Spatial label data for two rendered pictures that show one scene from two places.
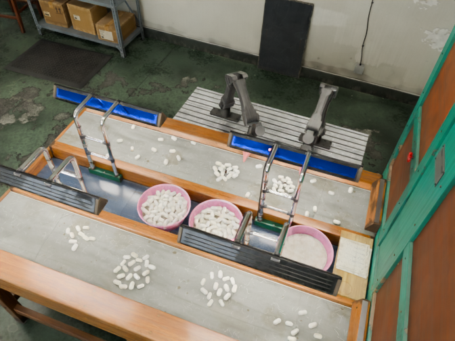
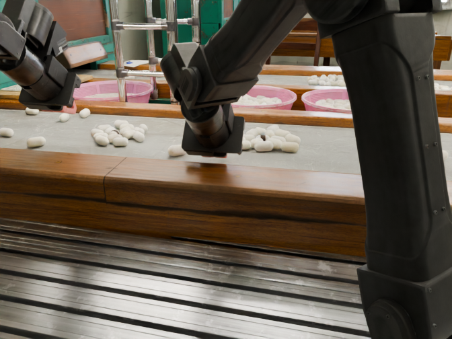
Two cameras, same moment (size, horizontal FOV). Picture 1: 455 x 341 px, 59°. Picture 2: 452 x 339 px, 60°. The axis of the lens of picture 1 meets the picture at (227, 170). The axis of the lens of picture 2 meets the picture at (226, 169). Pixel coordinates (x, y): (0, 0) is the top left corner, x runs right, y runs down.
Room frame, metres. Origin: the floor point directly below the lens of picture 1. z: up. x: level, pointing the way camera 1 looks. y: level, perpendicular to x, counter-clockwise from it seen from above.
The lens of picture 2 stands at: (2.20, -0.18, 1.02)
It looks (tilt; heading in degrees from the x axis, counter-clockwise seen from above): 23 degrees down; 172
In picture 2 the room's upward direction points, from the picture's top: straight up
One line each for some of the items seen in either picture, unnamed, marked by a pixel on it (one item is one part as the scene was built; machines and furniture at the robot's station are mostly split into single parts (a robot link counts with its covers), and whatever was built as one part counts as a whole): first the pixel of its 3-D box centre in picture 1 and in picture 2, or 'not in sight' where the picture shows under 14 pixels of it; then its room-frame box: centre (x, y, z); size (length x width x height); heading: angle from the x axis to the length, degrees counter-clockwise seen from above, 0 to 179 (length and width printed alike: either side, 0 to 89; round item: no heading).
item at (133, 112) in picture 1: (107, 103); not in sight; (1.58, 0.62, 1.08); 0.62 x 0.08 x 0.07; 71
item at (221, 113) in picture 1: (225, 110); not in sight; (1.98, 0.03, 0.71); 0.20 x 0.07 x 0.08; 69
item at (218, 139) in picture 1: (223, 150); (304, 228); (1.66, 0.03, 0.67); 1.81 x 0.12 x 0.19; 71
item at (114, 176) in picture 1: (105, 138); not in sight; (1.50, 0.65, 0.90); 0.20 x 0.19 x 0.45; 71
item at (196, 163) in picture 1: (210, 168); (307, 151); (1.46, 0.10, 0.73); 1.81 x 0.30 x 0.02; 71
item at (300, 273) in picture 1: (256, 255); not in sight; (0.74, -0.12, 1.08); 0.62 x 0.08 x 0.07; 71
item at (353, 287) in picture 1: (352, 264); (45, 85); (0.88, -0.58, 0.77); 0.33 x 0.15 x 0.01; 161
